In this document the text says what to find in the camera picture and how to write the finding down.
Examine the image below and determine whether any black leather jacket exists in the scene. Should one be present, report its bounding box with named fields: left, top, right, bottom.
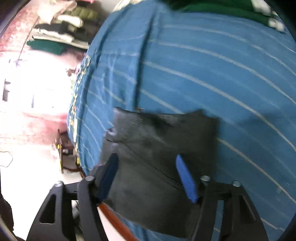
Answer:
left=100, top=108, right=218, bottom=238

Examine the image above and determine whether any folded clothes pile on shelf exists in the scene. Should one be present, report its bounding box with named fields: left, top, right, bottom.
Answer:
left=27, top=1, right=103, bottom=55

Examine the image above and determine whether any blue striped bed cover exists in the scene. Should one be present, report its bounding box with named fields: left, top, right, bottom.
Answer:
left=67, top=1, right=295, bottom=240

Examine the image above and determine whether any green sweatshirt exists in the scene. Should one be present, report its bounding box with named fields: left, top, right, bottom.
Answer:
left=164, top=0, right=285, bottom=33

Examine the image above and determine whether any brown wooden bed frame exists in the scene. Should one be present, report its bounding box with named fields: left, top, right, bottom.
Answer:
left=98, top=203, right=137, bottom=241

